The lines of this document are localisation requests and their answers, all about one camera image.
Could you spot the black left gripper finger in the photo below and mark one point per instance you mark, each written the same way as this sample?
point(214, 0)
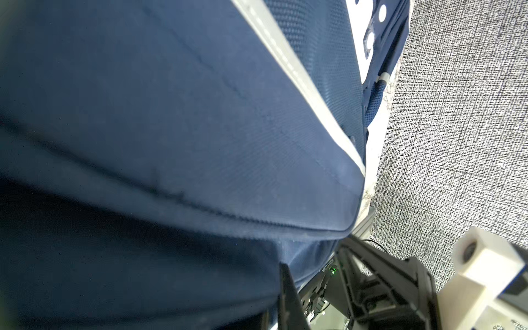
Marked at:
point(290, 313)

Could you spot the navy blue backpack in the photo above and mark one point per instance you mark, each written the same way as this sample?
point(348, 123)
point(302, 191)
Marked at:
point(161, 160)

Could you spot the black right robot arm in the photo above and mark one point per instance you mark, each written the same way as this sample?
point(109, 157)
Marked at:
point(372, 290)

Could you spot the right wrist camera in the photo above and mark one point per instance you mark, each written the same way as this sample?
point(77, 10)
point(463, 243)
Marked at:
point(489, 288)

